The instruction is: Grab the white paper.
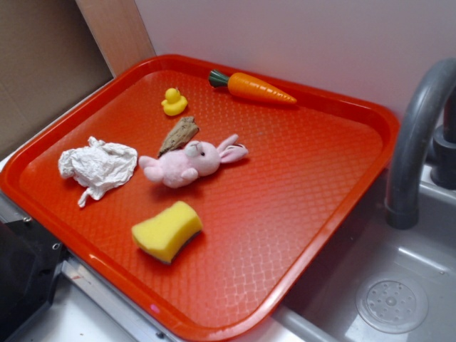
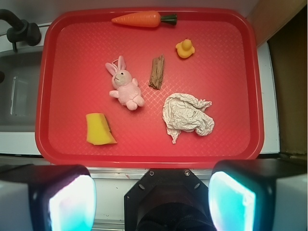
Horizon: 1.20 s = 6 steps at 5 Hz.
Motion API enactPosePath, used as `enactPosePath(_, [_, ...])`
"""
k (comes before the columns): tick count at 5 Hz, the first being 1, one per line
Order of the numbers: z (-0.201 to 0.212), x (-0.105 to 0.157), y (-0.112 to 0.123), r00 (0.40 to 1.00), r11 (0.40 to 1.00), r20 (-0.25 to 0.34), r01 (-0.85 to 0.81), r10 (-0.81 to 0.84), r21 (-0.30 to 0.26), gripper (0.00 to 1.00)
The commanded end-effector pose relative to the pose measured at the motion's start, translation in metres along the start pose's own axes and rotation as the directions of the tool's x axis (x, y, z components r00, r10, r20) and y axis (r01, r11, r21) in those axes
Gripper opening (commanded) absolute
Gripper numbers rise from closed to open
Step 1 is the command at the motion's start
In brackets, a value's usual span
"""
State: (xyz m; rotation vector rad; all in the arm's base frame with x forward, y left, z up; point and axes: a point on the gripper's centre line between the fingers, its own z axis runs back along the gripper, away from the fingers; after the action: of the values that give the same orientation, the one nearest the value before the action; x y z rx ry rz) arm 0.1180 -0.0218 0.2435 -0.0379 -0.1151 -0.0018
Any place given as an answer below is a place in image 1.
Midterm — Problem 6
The yellow sponge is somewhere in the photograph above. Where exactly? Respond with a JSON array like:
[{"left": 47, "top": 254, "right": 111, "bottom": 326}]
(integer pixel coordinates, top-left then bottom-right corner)
[{"left": 131, "top": 201, "right": 202, "bottom": 264}]

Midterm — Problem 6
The grey toy faucet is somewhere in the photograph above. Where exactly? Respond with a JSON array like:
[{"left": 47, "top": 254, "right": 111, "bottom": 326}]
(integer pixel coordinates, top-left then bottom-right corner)
[{"left": 385, "top": 58, "right": 455, "bottom": 229}]

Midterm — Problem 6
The brown wood piece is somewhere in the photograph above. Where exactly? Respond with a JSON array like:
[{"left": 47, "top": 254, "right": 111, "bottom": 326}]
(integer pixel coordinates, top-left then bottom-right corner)
[{"left": 157, "top": 116, "right": 200, "bottom": 157}]

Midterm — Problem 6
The orange toy carrot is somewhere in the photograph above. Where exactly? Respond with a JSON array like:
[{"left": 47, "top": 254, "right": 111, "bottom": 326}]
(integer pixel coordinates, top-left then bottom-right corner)
[{"left": 208, "top": 70, "right": 297, "bottom": 105}]

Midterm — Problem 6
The red plastic tray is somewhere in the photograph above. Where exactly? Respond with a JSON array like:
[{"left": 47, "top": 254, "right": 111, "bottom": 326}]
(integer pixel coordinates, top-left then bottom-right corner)
[{"left": 1, "top": 55, "right": 399, "bottom": 341}]

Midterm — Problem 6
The grey toy sink basin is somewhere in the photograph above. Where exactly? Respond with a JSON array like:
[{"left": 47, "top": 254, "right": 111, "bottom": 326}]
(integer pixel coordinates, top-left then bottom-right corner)
[{"left": 274, "top": 167, "right": 456, "bottom": 342}]

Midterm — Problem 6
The yellow rubber duck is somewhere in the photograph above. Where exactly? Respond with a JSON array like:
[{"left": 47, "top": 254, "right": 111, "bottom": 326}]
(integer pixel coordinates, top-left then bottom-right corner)
[{"left": 161, "top": 88, "right": 188, "bottom": 116}]

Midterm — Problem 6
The brown cardboard panel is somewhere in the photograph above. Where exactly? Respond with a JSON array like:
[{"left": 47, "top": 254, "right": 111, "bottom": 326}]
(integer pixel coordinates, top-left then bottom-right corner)
[{"left": 1, "top": 1, "right": 112, "bottom": 157}]

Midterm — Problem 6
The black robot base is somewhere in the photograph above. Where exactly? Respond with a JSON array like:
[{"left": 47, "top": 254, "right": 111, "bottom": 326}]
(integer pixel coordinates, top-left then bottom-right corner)
[{"left": 1, "top": 219, "right": 66, "bottom": 341}]

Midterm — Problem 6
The pink plush bunny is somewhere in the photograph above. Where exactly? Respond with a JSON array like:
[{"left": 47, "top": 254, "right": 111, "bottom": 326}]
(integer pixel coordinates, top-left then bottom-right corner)
[{"left": 138, "top": 135, "right": 249, "bottom": 189}]

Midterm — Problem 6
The crumpled white paper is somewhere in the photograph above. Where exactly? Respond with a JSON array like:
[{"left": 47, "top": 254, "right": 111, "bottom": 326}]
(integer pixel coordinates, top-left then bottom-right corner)
[{"left": 58, "top": 137, "right": 138, "bottom": 208}]

